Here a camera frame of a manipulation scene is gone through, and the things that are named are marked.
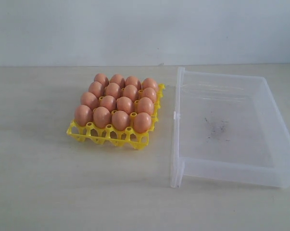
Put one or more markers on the clear plastic bin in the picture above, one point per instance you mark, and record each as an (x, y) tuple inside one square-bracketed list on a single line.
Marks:
[(228, 127)]

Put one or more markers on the yellow plastic egg tray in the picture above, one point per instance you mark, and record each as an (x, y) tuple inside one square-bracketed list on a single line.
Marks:
[(115, 137)]

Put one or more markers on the brown egg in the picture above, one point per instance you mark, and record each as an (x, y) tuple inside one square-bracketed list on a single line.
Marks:
[(132, 80), (125, 104), (101, 117), (142, 122), (96, 88), (149, 93), (83, 115), (150, 83), (120, 120), (145, 105), (113, 89), (131, 92), (109, 102), (90, 100), (102, 78), (118, 79)]

